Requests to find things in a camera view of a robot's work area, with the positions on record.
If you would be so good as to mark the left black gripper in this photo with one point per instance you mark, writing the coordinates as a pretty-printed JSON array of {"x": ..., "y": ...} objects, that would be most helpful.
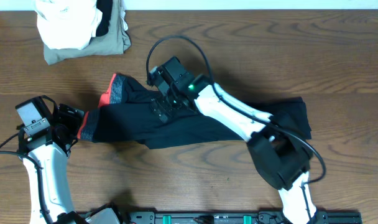
[{"x": 70, "y": 116}]

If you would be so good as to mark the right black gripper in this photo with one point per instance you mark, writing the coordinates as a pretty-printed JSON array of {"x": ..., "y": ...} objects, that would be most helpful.
[{"x": 161, "y": 100}]

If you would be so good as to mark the black leggings with coral cuffs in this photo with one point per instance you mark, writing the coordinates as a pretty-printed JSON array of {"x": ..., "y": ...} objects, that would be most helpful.
[{"x": 124, "y": 114}]

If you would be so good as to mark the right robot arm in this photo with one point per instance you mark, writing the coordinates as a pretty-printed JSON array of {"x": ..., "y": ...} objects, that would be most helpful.
[{"x": 281, "y": 156}]

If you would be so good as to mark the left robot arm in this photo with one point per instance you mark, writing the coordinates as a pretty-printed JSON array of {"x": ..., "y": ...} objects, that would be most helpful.
[{"x": 45, "y": 141}]

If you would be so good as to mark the khaki folded garment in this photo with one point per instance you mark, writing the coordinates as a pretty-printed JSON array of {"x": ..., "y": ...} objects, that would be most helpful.
[{"x": 115, "y": 42}]

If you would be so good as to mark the white folded garment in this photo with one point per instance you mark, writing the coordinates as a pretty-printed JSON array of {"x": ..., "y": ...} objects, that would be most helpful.
[{"x": 67, "y": 24}]

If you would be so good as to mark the black folded garment on pile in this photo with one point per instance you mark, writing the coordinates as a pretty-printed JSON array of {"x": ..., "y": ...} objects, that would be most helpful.
[{"x": 106, "y": 7}]

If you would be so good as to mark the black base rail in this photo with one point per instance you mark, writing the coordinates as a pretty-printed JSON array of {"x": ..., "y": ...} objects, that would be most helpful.
[{"x": 235, "y": 217}]

